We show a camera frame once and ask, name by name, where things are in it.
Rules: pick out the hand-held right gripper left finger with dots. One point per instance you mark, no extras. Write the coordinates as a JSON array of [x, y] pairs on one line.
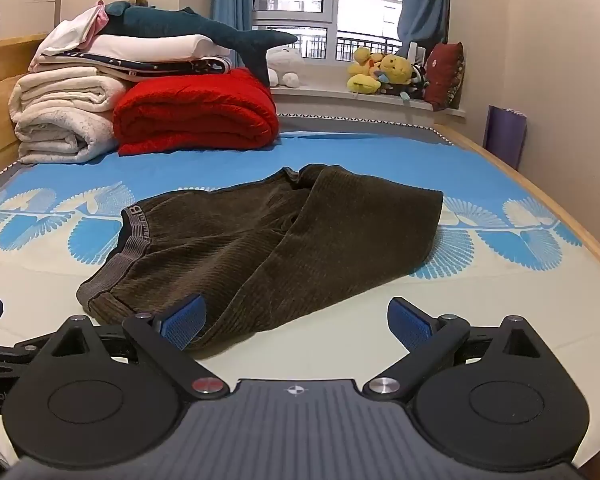
[[186, 321]]

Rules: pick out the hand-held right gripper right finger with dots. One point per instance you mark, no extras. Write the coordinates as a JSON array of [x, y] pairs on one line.
[[405, 318]]

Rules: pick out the blue printed bed sheet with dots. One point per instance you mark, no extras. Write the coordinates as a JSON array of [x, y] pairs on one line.
[[380, 160]]

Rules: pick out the red folded blanket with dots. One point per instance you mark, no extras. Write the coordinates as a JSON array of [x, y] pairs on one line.
[[195, 115]]

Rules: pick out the white fleece blanket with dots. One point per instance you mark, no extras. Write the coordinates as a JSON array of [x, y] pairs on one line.
[[60, 110]]

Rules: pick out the white window sill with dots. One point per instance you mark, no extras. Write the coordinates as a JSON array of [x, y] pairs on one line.
[[360, 105]]

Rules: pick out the striped plush toy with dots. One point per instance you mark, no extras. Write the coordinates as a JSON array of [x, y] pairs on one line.
[[418, 80]]

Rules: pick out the yellow duck plush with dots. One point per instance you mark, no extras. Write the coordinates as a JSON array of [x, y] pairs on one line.
[[362, 80]]

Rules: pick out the red cushion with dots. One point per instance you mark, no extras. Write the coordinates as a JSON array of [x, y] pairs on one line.
[[442, 75]]

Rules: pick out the yellow bear plush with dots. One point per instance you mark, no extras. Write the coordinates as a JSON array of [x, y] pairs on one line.
[[397, 67]]

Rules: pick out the dark star-printed blanket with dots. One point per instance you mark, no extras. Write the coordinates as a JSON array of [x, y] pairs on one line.
[[155, 66]]

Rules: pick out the white seal plush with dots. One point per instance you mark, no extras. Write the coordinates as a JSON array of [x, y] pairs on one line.
[[285, 62]]

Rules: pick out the white folded quilt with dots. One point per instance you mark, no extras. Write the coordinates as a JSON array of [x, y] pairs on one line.
[[155, 45]]

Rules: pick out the white folded cloth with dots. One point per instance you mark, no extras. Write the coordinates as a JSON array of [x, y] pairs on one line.
[[65, 40]]

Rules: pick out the blue shark plush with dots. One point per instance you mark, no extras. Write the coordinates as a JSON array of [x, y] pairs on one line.
[[190, 22]]

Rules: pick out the pink cloth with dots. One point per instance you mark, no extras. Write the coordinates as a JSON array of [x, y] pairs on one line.
[[100, 22]]

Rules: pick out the blue curtain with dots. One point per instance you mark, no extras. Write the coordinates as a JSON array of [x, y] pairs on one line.
[[425, 0], [230, 5]]

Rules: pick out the window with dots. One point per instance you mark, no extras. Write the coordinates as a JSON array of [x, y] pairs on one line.
[[330, 5]]

